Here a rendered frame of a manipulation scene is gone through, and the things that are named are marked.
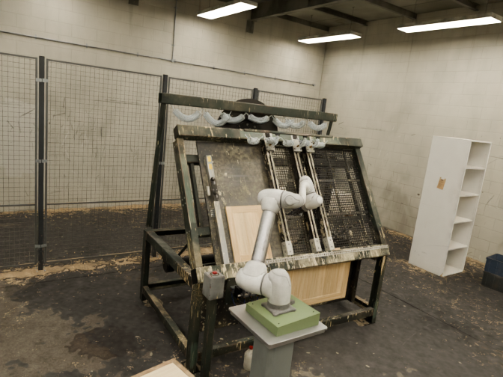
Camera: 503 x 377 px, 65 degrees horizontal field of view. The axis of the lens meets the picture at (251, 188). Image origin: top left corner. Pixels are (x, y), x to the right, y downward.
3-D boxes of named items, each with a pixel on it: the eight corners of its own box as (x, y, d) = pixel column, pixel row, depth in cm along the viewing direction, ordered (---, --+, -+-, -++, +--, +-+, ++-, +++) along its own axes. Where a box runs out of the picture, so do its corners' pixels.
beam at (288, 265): (192, 285, 311) (197, 283, 302) (190, 270, 314) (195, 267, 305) (382, 256, 428) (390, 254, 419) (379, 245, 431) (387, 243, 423)
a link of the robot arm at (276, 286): (285, 308, 263) (287, 277, 258) (260, 301, 270) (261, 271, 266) (293, 298, 277) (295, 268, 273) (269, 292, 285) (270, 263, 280)
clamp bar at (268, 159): (281, 256, 355) (298, 251, 336) (257, 135, 387) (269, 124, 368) (290, 255, 360) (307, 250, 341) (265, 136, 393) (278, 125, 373)
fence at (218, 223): (221, 265, 323) (224, 264, 319) (203, 156, 349) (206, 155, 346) (227, 264, 325) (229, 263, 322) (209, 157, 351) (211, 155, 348)
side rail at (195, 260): (190, 269, 314) (195, 267, 305) (172, 142, 344) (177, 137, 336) (197, 268, 317) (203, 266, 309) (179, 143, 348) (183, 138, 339)
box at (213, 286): (208, 301, 287) (210, 278, 284) (201, 294, 297) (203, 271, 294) (223, 298, 294) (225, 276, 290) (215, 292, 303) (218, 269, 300)
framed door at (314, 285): (276, 310, 388) (278, 312, 386) (283, 257, 377) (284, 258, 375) (343, 296, 436) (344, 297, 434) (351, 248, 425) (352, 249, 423)
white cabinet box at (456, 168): (441, 277, 596) (471, 140, 556) (407, 262, 642) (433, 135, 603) (462, 271, 630) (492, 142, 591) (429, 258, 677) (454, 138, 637)
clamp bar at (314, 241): (310, 253, 372) (327, 247, 353) (284, 138, 405) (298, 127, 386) (318, 252, 378) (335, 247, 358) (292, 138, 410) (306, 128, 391)
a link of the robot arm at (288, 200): (305, 193, 295) (287, 191, 300) (298, 192, 278) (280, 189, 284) (302, 211, 295) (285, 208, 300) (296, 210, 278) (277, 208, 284)
